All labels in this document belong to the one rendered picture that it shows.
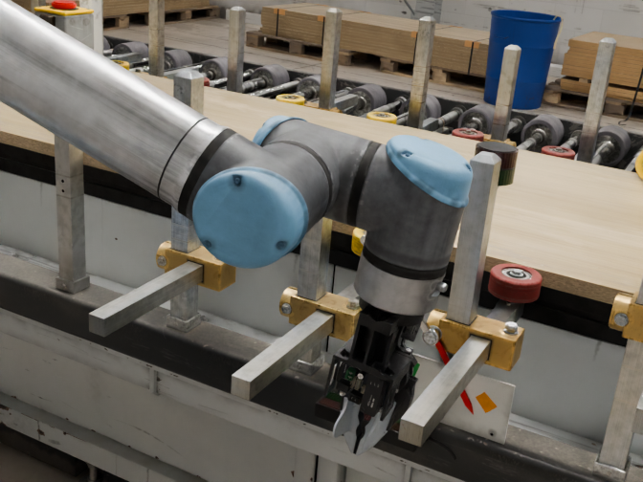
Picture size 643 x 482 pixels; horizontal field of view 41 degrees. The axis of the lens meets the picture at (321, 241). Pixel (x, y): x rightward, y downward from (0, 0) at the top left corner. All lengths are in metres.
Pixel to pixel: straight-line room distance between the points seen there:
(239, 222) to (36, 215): 1.33
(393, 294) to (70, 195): 0.88
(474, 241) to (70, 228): 0.77
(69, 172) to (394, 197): 0.88
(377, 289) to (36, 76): 0.38
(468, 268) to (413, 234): 0.40
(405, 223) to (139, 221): 1.05
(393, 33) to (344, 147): 6.99
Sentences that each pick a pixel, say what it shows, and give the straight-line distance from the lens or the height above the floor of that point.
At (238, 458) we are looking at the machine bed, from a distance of 1.97.
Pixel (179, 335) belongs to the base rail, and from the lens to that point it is 1.53.
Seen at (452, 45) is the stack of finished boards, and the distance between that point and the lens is 7.58.
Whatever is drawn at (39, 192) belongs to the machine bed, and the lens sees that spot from 2.00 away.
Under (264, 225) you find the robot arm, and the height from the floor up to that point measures 1.17.
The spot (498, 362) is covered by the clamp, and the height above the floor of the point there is 0.83.
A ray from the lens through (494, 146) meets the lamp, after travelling 1.24.
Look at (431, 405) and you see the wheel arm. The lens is 1.09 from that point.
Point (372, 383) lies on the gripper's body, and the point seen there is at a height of 0.96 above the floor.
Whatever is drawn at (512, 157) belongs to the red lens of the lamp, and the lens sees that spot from 1.23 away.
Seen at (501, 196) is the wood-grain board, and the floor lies 0.90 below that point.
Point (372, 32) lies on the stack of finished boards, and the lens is 7.94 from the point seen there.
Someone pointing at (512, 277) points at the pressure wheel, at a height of 0.90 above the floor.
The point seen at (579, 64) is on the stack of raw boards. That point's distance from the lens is 7.23.
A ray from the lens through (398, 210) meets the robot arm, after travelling 0.84.
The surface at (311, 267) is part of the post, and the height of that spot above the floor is 0.89.
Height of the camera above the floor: 1.43
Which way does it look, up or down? 22 degrees down
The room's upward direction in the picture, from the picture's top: 5 degrees clockwise
